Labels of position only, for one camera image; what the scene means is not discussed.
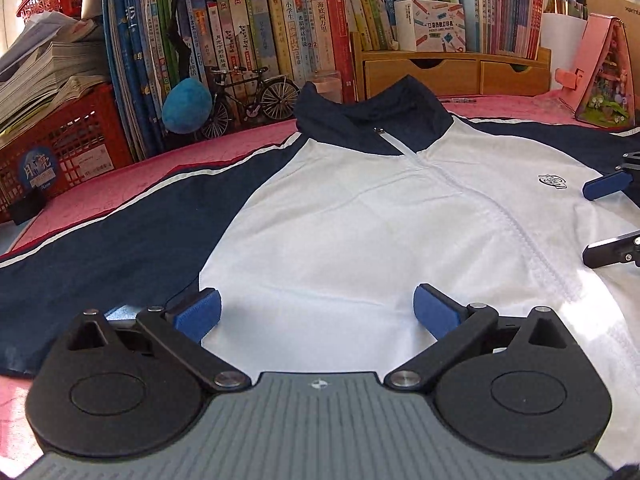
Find white navy zip jacket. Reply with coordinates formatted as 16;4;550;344
0;74;640;470

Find pink triangular toy house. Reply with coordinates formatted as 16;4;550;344
554;13;636;131

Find wooden drawer shelf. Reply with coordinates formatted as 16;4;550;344
350;34;551;101

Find white paper cup holder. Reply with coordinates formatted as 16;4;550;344
540;13;587;90

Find cardboard box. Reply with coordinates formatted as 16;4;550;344
587;0;640;69

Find small black box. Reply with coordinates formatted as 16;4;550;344
8;188;47;226

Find right shelf row of books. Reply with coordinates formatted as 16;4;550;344
346;0;544;60

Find red plastic crate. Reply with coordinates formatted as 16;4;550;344
1;84;134;222

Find white colourful card box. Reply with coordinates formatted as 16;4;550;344
394;0;466;53

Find miniature black bicycle model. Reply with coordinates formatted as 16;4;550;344
200;67;300;139

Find clear plastic jar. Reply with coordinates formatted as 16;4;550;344
310;70;343;104

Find stack of paper booklets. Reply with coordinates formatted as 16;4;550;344
0;12;110;146

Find middle row of books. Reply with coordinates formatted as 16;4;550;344
164;0;356;126

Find row of blue thin books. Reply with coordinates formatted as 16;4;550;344
102;0;179;160

